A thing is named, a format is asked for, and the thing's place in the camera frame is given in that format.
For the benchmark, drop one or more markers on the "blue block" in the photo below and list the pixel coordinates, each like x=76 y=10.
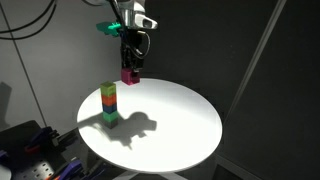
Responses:
x=109 y=108

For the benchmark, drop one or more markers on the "round white table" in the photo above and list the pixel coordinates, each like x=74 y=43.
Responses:
x=163 y=128

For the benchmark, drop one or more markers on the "pink block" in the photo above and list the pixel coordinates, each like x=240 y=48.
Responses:
x=126 y=77

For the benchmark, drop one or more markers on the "orange block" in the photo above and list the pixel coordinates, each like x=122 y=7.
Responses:
x=109 y=100

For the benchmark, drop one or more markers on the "teal camera mount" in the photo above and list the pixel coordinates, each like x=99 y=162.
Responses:
x=109 y=28

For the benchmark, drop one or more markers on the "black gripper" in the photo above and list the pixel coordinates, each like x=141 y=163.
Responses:
x=131 y=56

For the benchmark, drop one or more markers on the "green block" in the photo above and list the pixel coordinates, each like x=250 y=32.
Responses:
x=110 y=116

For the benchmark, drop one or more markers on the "purple orange clamp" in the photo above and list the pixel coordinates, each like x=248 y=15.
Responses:
x=43 y=138

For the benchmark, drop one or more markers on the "grey block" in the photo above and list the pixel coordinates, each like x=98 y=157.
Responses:
x=111 y=124

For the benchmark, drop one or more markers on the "yellow-green block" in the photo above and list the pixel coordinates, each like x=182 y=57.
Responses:
x=108 y=88

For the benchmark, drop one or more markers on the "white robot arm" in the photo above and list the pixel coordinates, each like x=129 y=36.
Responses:
x=130 y=26

